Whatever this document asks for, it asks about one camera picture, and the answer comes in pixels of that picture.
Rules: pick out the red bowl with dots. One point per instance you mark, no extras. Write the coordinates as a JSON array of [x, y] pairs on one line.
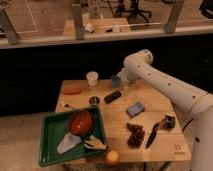
[[80, 123]]

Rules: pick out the green plastic tray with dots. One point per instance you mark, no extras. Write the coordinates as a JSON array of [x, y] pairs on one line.
[[55, 127]]

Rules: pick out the orange flat lid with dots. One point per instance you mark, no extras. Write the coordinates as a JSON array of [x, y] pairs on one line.
[[71, 91]]

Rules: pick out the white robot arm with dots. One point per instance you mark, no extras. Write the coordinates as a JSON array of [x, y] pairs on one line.
[[196, 102]]

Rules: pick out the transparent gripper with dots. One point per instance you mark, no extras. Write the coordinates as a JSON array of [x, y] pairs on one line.
[[126, 87]]

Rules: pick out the orange fruit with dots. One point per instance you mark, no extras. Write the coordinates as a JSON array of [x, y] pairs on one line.
[[112, 157]]

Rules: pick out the black handled knife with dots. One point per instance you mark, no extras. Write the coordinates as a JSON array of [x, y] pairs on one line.
[[153, 134]]

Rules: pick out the white paper cup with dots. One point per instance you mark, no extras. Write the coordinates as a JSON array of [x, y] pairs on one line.
[[92, 78]]

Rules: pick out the small dark metal cup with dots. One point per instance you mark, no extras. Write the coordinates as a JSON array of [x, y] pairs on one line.
[[94, 100]]

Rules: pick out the black eraser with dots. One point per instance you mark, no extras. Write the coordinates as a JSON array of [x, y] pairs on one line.
[[113, 96]]

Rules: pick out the blue sponge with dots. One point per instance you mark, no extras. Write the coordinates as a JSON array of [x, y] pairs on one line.
[[135, 109]]

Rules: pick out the small white spoon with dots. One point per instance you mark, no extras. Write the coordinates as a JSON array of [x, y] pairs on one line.
[[65, 105]]

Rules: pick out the yellow banana toy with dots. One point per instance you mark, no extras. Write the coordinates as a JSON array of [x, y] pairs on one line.
[[94, 143]]

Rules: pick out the black office chair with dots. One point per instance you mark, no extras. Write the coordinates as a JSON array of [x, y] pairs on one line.
[[133, 11]]

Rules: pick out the blue cup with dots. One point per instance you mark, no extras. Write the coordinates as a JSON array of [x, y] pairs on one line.
[[115, 81]]

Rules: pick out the white cloth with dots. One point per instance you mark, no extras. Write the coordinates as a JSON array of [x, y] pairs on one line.
[[69, 142]]

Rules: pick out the bunch of dark grapes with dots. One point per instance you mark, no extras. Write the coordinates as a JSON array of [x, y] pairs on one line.
[[137, 135]]

